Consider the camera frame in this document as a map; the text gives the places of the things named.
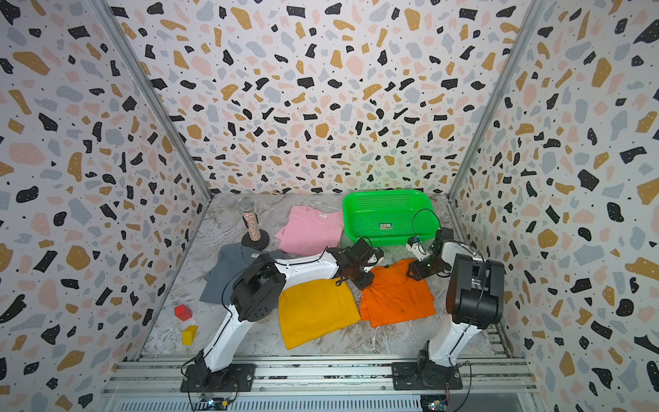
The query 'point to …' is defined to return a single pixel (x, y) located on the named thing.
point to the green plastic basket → (389, 218)
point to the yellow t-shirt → (310, 312)
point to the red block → (183, 312)
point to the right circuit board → (437, 402)
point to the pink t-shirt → (309, 231)
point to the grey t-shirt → (231, 259)
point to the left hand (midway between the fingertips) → (373, 279)
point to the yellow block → (189, 335)
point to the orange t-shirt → (395, 296)
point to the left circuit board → (212, 404)
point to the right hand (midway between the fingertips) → (419, 270)
